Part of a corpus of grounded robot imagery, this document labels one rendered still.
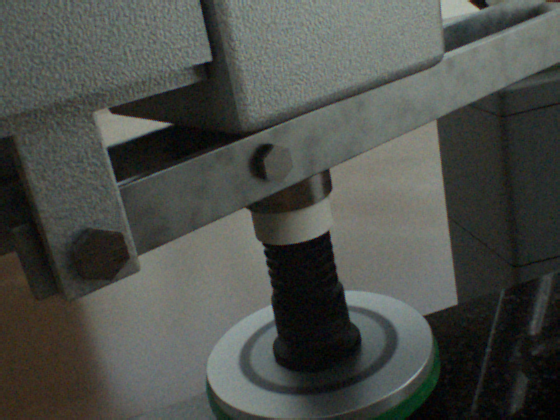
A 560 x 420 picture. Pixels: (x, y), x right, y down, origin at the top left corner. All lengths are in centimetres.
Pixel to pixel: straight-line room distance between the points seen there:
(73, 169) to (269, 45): 14
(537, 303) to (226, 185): 43
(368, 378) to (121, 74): 34
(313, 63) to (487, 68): 25
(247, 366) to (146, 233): 23
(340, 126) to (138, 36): 20
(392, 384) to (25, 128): 36
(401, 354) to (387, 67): 26
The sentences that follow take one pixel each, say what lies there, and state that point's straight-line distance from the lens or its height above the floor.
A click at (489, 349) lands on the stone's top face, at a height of 81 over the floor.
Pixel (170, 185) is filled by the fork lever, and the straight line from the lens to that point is 47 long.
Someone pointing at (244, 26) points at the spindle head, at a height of 117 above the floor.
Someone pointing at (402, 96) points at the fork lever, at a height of 108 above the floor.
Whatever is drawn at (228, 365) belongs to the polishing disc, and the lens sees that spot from 67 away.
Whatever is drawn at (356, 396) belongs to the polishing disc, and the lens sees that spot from 60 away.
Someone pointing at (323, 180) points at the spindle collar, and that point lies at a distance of 58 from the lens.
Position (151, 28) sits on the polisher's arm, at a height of 118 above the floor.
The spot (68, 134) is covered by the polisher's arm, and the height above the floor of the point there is 114.
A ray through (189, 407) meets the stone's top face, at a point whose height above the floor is 81.
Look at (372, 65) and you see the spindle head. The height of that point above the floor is 113.
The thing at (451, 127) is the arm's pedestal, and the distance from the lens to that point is 188.
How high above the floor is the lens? 121
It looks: 20 degrees down
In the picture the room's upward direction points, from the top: 11 degrees counter-clockwise
